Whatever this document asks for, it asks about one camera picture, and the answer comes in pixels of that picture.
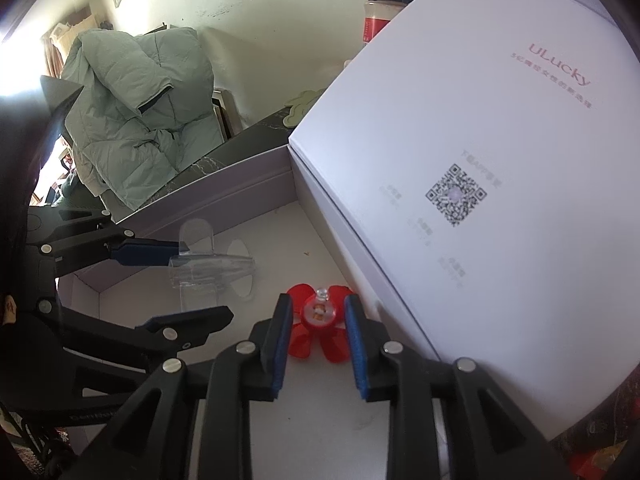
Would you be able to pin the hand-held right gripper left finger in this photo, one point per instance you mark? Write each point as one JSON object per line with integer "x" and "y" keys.
{"x": 282, "y": 347}

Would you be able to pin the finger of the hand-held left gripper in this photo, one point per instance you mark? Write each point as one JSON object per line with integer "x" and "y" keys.
{"x": 185, "y": 321}
{"x": 145, "y": 252}

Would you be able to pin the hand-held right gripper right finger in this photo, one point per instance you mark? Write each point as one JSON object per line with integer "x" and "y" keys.
{"x": 356, "y": 352}

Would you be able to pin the clear plastic toy piece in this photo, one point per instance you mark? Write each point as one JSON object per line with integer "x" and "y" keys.
{"x": 210, "y": 265}

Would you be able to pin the white hinged-lid gift box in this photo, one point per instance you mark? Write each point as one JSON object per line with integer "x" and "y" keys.
{"x": 450, "y": 110}

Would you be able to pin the pale green puffer jacket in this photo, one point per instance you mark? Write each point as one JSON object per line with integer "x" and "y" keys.
{"x": 135, "y": 110}

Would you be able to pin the chair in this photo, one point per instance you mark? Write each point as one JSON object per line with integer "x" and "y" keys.
{"x": 225, "y": 110}

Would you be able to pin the green cloud-shaped coaster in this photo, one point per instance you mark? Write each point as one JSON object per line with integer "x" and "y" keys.
{"x": 300, "y": 105}

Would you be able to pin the beige curtain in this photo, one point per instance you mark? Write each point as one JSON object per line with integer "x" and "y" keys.
{"x": 65, "y": 40}

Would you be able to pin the red gold print packet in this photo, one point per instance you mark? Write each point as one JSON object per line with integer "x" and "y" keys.
{"x": 595, "y": 462}

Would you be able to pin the red-label spice jar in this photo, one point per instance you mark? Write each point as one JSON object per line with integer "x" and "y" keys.
{"x": 380, "y": 15}

